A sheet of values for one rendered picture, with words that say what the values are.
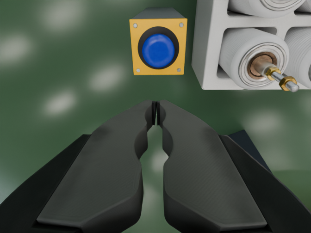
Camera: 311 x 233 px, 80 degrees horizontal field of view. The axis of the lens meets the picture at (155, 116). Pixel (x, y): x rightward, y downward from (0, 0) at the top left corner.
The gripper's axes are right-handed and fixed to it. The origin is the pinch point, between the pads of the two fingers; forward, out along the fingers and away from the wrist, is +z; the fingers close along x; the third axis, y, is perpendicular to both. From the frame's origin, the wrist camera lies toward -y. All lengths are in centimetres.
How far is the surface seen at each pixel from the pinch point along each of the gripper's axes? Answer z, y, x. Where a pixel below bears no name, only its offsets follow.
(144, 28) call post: 14.9, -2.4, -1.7
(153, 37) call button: 13.4, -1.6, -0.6
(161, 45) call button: 13.3, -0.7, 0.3
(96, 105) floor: 46, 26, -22
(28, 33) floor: 46, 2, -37
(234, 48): 23.8, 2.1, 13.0
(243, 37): 24.9, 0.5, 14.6
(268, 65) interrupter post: 18.3, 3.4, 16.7
